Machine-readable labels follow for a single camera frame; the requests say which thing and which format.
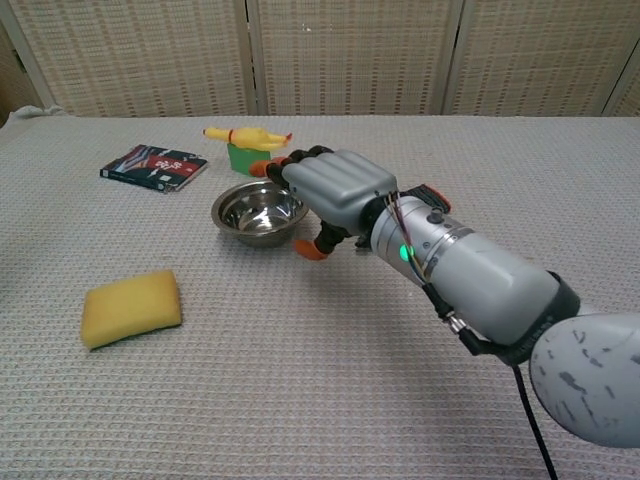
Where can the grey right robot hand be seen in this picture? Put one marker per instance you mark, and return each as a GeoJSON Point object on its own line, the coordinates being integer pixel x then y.
{"type": "Point", "coordinates": [340, 187]}

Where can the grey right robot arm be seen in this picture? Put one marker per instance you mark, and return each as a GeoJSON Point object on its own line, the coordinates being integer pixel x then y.
{"type": "Point", "coordinates": [500, 280]}

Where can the grey knit work glove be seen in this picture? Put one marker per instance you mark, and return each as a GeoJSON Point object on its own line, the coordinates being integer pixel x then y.
{"type": "Point", "coordinates": [431, 196]}

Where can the green block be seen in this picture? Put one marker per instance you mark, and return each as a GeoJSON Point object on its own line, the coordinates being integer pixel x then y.
{"type": "Point", "coordinates": [242, 161]}

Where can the yellow rubber chicken toy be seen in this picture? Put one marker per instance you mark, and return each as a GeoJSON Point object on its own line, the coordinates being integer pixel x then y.
{"type": "Point", "coordinates": [248, 137]}

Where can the woven folding screen panel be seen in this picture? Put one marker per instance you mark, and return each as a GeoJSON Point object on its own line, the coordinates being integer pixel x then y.
{"type": "Point", "coordinates": [130, 55]}
{"type": "Point", "coordinates": [545, 55]}
{"type": "Point", "coordinates": [352, 55]}

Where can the dark paperback book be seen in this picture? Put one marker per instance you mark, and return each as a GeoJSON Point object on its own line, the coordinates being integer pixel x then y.
{"type": "Point", "coordinates": [155, 166]}

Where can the grey woven tablecloth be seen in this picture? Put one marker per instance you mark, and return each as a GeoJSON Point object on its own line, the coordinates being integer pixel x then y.
{"type": "Point", "coordinates": [250, 400]}

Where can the yellow sponge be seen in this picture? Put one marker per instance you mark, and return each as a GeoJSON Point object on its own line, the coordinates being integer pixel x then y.
{"type": "Point", "coordinates": [131, 308]}

